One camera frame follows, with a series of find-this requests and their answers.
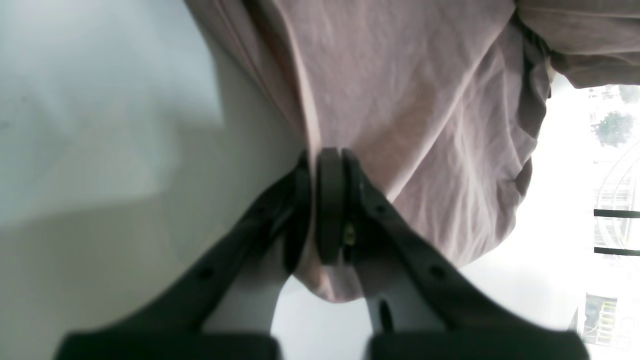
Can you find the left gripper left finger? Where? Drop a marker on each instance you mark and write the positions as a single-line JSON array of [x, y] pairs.
[[223, 306]]

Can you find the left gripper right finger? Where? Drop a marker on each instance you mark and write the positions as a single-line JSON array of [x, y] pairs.
[[420, 306]]

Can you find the mauve pink T-shirt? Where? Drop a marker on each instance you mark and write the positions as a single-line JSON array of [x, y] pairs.
[[442, 101]]

